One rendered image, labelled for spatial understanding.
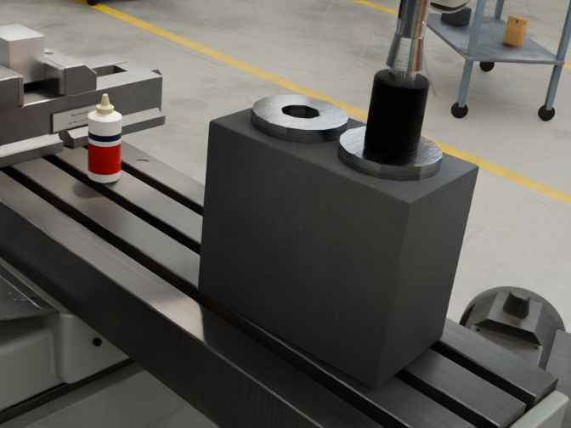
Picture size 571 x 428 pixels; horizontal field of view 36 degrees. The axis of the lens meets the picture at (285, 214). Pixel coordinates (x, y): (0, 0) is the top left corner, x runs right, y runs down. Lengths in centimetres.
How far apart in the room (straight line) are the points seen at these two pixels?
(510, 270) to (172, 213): 212
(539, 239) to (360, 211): 260
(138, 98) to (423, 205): 64
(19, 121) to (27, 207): 15
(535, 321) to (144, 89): 78
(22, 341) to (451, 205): 51
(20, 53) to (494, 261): 219
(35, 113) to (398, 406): 63
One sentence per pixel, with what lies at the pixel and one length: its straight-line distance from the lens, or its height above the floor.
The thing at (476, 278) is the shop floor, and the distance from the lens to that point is 295.
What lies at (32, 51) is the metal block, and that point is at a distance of 119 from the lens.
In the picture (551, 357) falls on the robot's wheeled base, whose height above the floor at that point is 57.
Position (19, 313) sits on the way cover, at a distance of 98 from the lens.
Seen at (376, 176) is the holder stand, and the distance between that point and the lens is 73.
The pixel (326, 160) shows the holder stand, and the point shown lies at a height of 112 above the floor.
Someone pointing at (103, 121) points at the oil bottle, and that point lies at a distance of 108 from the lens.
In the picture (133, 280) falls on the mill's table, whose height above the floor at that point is 94.
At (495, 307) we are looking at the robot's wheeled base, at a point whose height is 61.
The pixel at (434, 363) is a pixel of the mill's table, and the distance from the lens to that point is 85.
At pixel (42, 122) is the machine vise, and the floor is 98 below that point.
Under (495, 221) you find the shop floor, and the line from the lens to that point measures 337.
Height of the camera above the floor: 142
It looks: 27 degrees down
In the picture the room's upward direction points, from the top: 7 degrees clockwise
